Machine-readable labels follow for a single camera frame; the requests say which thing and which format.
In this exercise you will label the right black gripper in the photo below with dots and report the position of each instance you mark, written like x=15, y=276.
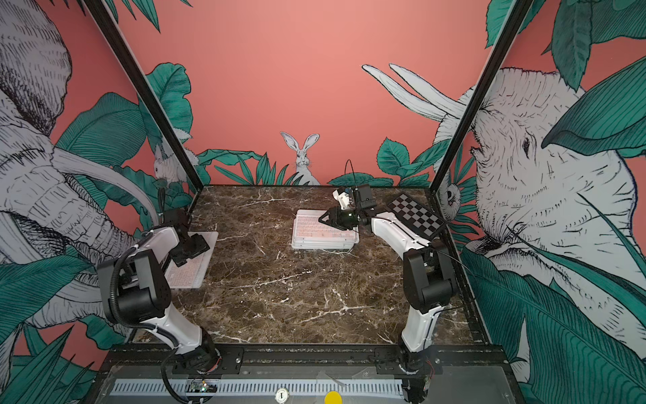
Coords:
x=339, y=219

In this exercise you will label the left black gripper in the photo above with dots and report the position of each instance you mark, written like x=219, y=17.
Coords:
x=201, y=245

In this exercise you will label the pink keyboard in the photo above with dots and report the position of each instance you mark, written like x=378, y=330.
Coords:
x=308, y=228
x=191, y=275

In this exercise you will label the green keyboard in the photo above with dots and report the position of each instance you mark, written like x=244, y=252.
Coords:
x=322, y=244

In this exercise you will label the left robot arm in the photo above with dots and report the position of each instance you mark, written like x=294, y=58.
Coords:
x=135, y=292

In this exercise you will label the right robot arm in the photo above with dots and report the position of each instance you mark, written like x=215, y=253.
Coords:
x=428, y=273

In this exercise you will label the checkerboard calibration plate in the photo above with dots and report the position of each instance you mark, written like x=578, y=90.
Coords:
x=415, y=216

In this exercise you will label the white vented strip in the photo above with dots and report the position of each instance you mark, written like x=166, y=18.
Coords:
x=265, y=388

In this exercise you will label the yellow round button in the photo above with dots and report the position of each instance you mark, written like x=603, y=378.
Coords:
x=333, y=398

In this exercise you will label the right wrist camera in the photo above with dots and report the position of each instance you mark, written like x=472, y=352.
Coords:
x=344, y=197

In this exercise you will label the black frame post left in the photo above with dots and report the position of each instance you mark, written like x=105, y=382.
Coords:
x=111, y=33

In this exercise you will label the black frame post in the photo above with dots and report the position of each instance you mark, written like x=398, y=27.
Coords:
x=111, y=33
x=514, y=20

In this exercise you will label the black mounting rail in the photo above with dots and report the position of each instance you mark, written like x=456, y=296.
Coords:
x=384, y=359

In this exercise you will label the black frame post right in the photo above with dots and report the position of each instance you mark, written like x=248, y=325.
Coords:
x=514, y=20

